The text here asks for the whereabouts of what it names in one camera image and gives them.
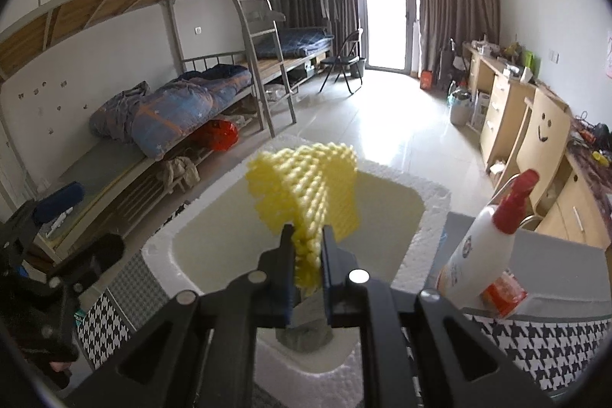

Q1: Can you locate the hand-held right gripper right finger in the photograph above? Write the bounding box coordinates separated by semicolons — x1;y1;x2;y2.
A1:
321;224;555;408

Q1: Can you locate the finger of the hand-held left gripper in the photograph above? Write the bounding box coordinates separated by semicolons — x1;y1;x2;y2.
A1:
10;182;86;241
47;233;126;295

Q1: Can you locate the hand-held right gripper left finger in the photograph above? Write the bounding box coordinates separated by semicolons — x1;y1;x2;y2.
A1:
62;224;297;408

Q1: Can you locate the white foam box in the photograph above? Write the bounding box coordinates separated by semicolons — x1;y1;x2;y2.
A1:
141;135;452;390

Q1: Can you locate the yellow foam net sleeve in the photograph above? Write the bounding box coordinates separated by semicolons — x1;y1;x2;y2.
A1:
245;141;360;294

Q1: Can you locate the beige cloth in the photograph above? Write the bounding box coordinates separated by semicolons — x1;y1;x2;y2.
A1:
153;156;200;193

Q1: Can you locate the white spray bottle red nozzle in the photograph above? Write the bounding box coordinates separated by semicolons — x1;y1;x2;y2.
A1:
437;169;541;310

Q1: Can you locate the blue patterned quilt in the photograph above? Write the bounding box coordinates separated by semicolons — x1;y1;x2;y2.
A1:
90;65;253;160

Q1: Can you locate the red plastic bag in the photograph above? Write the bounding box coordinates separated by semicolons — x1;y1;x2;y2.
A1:
191;120;239;152

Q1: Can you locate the red snack packet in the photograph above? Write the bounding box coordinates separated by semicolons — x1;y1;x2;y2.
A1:
480;271;529;319

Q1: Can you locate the black folding chair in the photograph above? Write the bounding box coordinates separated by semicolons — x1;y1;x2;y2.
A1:
319;29;365;94

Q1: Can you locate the large water jug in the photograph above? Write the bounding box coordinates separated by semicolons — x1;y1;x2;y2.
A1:
449;85;474;127

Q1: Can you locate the houndstooth tablecloth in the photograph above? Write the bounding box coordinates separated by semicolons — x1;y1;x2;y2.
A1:
74;212;610;408

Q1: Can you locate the dark blue mattress pad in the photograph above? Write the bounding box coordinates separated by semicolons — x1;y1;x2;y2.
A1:
253;27;334;59

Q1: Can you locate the long wooden desk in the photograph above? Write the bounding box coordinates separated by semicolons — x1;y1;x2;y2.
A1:
461;42;612;256

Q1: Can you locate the wooden chair with smiley face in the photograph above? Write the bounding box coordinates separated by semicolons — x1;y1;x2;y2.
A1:
492;88;572;227

